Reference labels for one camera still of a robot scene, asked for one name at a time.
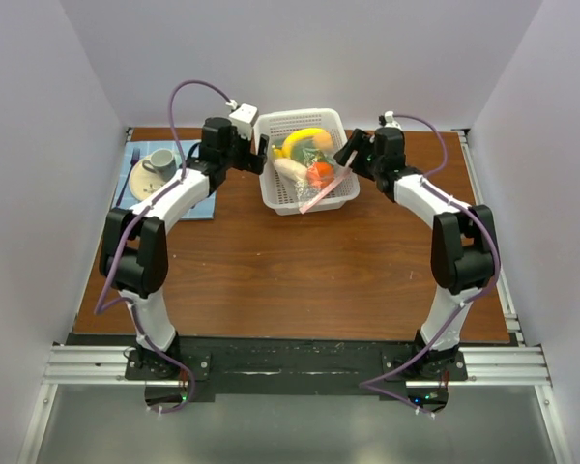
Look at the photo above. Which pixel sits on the blue checked placemat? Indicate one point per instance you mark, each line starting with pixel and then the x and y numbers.
pixel 204 210

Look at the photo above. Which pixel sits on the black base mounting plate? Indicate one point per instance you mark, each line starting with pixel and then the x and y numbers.
pixel 270 366

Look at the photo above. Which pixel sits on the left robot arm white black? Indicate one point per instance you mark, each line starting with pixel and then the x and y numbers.
pixel 134 255

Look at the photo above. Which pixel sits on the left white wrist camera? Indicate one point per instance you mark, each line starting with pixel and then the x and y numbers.
pixel 243 118

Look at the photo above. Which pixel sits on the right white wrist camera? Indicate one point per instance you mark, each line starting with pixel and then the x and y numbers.
pixel 387 120

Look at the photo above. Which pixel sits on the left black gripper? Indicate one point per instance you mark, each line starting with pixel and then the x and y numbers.
pixel 251 162

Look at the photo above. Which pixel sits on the orange fake pumpkin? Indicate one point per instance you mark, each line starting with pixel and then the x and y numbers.
pixel 320 175

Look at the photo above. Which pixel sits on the white perforated plastic basket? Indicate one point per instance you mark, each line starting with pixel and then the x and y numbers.
pixel 277 125

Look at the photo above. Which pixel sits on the aluminium frame rail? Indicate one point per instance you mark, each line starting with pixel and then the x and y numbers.
pixel 70 365

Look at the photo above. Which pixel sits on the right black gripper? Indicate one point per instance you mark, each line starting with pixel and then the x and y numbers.
pixel 360 142

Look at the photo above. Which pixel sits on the dark purple fork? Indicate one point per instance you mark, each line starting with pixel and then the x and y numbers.
pixel 134 160

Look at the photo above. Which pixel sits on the grey ceramic mug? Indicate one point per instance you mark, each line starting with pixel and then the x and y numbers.
pixel 161 162

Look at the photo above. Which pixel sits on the white fake eggplant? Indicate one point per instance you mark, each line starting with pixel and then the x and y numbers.
pixel 290 169

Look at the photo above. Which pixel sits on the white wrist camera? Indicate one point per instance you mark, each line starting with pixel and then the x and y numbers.
pixel 243 118
pixel 387 120

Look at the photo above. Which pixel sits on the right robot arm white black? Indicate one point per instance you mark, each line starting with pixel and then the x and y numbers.
pixel 464 256

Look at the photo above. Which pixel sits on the clear zip top bag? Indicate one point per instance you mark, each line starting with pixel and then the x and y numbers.
pixel 307 196

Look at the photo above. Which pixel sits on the yellow fake banana bunch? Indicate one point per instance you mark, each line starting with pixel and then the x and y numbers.
pixel 297 138

